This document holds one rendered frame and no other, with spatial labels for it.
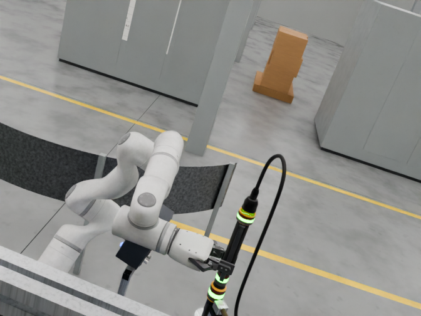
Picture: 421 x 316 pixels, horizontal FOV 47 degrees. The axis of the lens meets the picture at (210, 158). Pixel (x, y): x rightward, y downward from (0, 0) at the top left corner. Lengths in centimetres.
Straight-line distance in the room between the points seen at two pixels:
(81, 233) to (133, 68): 580
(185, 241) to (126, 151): 50
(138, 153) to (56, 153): 163
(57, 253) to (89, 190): 26
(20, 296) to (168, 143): 106
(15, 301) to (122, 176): 125
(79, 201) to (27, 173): 151
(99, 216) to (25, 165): 150
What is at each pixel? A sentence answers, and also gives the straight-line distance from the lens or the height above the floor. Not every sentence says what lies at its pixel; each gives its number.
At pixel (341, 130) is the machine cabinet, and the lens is 750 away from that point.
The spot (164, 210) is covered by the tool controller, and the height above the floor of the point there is 124.
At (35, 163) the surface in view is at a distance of 331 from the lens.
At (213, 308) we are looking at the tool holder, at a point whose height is 152.
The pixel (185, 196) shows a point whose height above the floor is 70.
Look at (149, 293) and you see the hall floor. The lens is 363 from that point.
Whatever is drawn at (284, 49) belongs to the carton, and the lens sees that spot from 927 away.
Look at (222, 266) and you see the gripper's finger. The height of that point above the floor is 165.
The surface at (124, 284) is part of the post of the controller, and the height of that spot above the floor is 100.
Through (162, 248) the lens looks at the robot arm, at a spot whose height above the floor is 164.
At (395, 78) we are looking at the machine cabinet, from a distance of 741.
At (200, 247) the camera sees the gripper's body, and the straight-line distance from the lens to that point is 125.
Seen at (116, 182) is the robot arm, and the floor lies 151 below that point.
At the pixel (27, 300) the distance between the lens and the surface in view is 48.
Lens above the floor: 237
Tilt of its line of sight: 24 degrees down
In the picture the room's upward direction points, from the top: 18 degrees clockwise
